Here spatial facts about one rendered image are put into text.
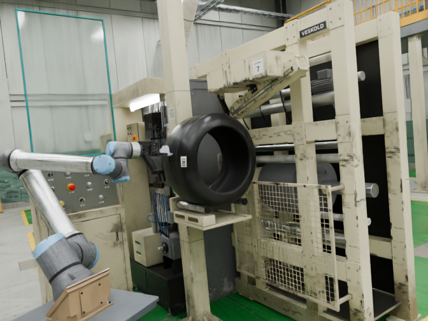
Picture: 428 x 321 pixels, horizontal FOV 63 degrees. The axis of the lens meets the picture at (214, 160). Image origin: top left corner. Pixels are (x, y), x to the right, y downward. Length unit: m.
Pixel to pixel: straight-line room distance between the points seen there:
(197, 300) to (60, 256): 1.20
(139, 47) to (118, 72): 1.15
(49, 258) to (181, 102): 1.29
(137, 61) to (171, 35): 9.55
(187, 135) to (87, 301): 0.97
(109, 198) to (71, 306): 1.15
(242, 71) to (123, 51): 9.87
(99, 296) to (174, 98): 1.32
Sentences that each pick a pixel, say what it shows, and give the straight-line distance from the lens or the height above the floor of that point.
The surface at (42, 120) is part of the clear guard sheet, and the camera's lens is 2.51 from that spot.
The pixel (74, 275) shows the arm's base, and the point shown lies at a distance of 1.67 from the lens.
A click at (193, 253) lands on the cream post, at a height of 0.54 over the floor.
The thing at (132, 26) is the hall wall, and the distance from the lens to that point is 12.31.
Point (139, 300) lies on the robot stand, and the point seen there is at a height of 0.60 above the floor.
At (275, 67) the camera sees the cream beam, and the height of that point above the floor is 1.69.
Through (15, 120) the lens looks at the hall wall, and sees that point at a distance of 11.05.
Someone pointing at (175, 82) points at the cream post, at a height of 1.71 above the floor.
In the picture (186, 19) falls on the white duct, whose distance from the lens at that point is 2.91.
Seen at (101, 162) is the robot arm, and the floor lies 1.24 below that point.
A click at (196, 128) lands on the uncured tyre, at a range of 2.01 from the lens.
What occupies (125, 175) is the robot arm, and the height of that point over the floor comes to 1.16.
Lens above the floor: 1.29
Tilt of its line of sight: 3 degrees down
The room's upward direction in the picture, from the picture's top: 5 degrees counter-clockwise
